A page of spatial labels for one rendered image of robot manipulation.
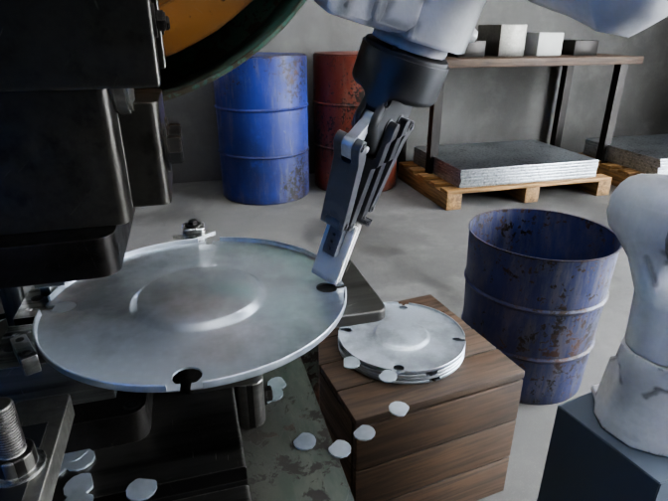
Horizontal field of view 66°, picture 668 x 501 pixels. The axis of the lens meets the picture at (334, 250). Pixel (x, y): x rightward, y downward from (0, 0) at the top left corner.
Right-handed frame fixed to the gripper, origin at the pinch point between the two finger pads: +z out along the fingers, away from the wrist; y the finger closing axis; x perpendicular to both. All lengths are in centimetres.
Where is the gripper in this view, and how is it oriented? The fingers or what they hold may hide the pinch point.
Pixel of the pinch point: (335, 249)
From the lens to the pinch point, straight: 51.9
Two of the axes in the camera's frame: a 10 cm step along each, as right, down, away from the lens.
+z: -2.9, 8.1, 5.1
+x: -8.4, -4.7, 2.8
